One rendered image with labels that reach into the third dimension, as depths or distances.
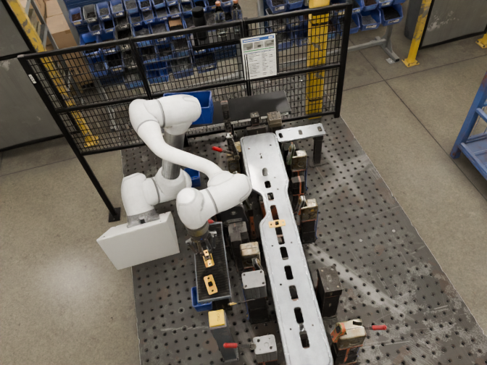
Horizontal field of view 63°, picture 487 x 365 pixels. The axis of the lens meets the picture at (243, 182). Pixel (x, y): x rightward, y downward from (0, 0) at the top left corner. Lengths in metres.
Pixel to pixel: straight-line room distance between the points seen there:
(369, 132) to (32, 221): 3.14
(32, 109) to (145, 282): 2.31
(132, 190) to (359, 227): 1.29
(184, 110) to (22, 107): 2.50
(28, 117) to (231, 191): 3.01
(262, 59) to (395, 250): 1.36
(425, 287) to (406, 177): 1.52
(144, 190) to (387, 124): 2.57
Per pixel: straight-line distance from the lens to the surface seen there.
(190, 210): 1.40
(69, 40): 4.71
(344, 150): 2.78
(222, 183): 1.46
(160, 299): 2.28
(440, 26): 4.87
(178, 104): 1.83
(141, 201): 2.25
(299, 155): 2.26
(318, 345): 1.78
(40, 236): 3.77
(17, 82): 3.98
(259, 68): 2.60
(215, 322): 1.66
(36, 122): 4.24
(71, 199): 3.89
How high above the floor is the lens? 2.69
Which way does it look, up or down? 50 degrees down
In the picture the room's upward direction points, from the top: 8 degrees counter-clockwise
